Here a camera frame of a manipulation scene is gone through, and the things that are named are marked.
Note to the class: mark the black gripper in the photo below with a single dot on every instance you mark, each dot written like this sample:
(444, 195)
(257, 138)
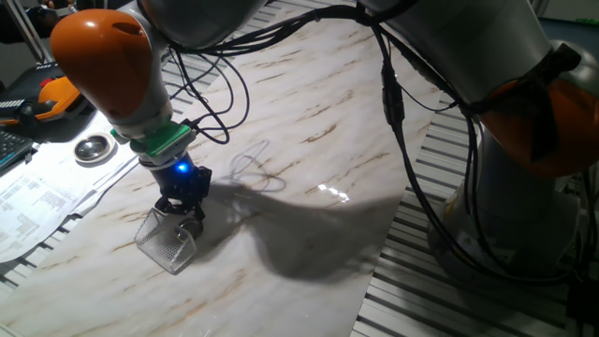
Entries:
(182, 182)

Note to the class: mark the small round metal plate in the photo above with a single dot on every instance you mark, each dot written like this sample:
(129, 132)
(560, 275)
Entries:
(192, 230)

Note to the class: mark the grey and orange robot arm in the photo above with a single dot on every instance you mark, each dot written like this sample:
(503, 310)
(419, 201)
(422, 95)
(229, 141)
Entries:
(468, 42)

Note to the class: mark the metal bowl with white rim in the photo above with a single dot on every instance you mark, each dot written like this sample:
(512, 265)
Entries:
(93, 147)

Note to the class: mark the white printed paper sheets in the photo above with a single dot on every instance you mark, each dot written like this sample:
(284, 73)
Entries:
(42, 196)

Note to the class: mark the white marble pattern sheet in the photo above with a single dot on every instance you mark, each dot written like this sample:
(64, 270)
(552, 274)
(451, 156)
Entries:
(304, 117)

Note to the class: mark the orange and black teach pendant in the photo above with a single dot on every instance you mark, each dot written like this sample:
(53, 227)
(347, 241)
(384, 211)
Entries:
(51, 100)

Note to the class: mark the black computer keyboard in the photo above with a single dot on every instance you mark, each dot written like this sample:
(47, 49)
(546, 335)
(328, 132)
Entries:
(11, 150)

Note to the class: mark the blue metal box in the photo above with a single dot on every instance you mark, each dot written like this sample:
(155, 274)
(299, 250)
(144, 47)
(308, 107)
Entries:
(575, 35)

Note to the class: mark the green cloth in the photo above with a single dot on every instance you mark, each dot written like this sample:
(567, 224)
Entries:
(587, 21)

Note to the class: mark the green wrist mount plate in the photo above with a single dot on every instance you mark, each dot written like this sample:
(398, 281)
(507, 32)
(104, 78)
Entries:
(161, 140)

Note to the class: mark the aluminium frame post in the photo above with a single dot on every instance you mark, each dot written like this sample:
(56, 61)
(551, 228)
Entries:
(28, 30)

